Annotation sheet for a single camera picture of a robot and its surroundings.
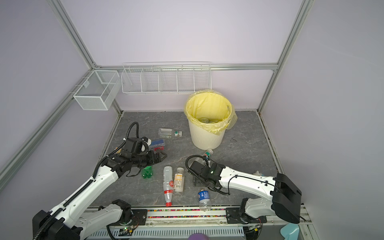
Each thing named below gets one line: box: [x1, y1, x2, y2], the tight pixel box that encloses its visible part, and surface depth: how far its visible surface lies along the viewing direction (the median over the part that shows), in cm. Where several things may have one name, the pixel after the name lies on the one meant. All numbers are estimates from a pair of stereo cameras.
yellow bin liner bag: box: [184, 89, 238, 136], surface depth 91 cm
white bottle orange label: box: [174, 167, 185, 193], surface depth 82 cm
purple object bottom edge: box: [188, 233, 210, 240], surface depth 71 cm
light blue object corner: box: [280, 223, 300, 240], surface depth 71 cm
